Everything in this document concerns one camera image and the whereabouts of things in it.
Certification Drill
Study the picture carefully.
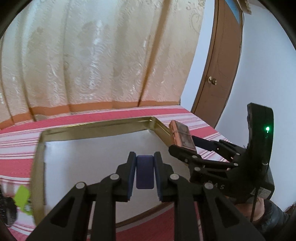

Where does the copper brown small box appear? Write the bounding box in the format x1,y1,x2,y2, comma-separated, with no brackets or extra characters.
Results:
169,120,196,152

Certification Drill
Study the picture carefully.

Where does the black toothed gear toy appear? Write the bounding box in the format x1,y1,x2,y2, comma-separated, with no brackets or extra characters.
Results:
0,188,18,227

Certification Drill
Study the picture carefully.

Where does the dark blue block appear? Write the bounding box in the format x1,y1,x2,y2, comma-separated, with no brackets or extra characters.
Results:
136,155,154,190

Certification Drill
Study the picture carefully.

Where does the brown wooden door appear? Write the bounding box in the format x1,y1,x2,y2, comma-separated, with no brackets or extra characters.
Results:
191,0,243,128

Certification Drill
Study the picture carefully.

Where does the cream patterned curtain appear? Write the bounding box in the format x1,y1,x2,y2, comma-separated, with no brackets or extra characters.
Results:
1,1,205,128

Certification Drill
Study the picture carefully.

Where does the gold metal tray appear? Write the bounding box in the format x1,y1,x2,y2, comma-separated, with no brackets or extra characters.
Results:
30,116,189,223

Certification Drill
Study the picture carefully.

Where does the brass door knob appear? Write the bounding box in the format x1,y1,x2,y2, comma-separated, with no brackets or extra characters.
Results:
208,76,217,85

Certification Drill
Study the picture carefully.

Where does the lime green block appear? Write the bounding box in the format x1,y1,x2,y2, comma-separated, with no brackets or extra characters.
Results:
14,185,33,215

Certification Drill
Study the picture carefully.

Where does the red striped tablecloth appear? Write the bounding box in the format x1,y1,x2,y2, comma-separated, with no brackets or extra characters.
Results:
1,105,224,240

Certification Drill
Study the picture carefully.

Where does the right hand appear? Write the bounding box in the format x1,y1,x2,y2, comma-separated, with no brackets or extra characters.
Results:
235,196,292,235

